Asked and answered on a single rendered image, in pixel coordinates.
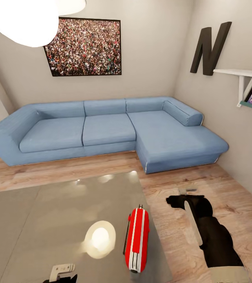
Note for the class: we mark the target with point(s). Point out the sofa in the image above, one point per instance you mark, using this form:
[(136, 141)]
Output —
[(165, 133)]

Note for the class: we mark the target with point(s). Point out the shelf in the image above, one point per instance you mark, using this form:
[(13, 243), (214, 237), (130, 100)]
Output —
[(242, 74)]

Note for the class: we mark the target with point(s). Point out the radio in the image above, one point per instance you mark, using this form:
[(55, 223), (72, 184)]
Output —
[(136, 241)]

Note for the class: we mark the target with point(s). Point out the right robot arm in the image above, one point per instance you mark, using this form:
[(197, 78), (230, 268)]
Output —
[(224, 264)]

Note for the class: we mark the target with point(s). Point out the decorative sign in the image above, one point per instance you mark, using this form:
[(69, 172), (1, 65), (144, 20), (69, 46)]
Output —
[(204, 47)]

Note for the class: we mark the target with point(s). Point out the coffee table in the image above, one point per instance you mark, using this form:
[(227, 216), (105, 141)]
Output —
[(83, 222)]

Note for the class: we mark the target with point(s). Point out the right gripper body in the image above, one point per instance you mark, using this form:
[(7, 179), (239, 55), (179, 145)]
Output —
[(176, 201)]

